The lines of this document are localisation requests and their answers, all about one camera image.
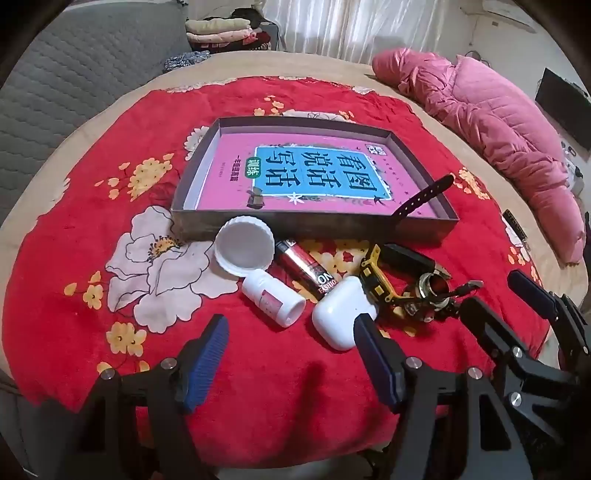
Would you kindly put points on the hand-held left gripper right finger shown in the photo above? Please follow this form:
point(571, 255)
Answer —
point(374, 360)

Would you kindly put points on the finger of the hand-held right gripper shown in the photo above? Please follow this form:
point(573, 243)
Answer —
point(531, 290)
point(473, 314)

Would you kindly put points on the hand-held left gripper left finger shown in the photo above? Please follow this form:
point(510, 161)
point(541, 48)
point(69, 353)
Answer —
point(203, 364)

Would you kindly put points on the silver metal cylinder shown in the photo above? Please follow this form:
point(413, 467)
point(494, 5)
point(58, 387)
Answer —
point(434, 290)

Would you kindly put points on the white earbuds case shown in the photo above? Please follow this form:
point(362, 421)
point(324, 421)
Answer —
point(339, 311)

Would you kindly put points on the black and yellow wristwatch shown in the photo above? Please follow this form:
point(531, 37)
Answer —
point(371, 274)

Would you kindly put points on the white pill bottle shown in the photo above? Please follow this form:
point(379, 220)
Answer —
point(270, 297)

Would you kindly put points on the red and black lighter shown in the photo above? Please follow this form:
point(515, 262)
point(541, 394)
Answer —
point(302, 265)

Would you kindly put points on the white ribbed jar cap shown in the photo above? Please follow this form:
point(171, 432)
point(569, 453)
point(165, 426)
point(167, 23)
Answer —
point(242, 247)

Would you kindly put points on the grey cardboard box tray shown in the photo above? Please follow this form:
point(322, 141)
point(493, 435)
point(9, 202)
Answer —
point(198, 226)

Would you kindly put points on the black comb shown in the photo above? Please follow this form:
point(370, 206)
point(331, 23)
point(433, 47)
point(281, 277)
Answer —
point(515, 225)

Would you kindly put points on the pink quilted jacket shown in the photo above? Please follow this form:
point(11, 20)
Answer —
point(485, 120)

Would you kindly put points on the black flat television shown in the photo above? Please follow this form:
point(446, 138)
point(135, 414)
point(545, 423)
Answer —
point(561, 104)

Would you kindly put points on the pink and blue book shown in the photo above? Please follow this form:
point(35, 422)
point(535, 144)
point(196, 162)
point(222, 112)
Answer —
point(240, 157)

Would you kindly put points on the red floral blanket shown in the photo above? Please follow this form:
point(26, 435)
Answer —
point(138, 138)

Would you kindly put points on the white air conditioner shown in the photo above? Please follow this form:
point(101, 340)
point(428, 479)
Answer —
point(508, 11)

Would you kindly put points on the beige bed sheet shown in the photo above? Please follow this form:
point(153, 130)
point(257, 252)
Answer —
point(323, 64)

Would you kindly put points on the blue patterned cloth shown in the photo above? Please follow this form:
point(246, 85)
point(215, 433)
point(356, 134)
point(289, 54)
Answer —
point(184, 61)

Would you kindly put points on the white curtain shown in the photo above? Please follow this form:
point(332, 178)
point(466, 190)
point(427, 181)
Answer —
point(360, 27)

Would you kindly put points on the grey quilted headboard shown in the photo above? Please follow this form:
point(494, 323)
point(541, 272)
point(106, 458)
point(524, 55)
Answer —
point(69, 83)

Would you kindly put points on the stack of folded clothes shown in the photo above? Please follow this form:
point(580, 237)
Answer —
point(221, 34)

